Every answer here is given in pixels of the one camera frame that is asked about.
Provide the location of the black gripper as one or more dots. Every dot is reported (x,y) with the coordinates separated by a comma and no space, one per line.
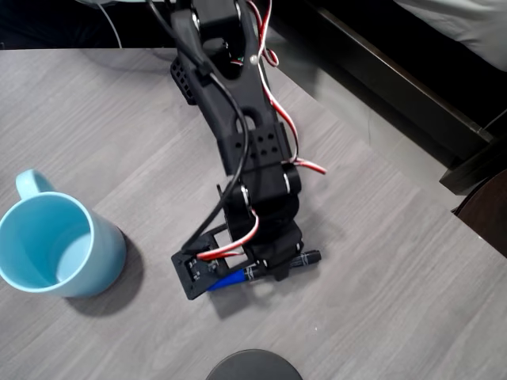
(286,246)

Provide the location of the blue marker with grey barrel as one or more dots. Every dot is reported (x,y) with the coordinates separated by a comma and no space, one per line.
(307,258)

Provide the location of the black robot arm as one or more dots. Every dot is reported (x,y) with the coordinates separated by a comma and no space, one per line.
(237,99)

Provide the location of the light blue mug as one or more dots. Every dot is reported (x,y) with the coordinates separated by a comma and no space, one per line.
(107,257)

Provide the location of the green circuit board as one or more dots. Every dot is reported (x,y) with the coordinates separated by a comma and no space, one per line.
(238,61)

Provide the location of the dark brown round furniture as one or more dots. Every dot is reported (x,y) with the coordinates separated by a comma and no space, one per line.
(489,213)

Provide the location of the white bedding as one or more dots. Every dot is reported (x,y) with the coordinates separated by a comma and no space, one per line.
(467,23)

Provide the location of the black gripper camera mount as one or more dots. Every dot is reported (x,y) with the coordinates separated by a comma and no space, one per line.
(194,277)

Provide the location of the black round camera stand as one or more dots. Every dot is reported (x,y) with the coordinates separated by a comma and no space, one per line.
(253,366)

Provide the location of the dark wooden bed frame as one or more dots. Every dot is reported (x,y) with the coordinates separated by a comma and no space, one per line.
(396,71)

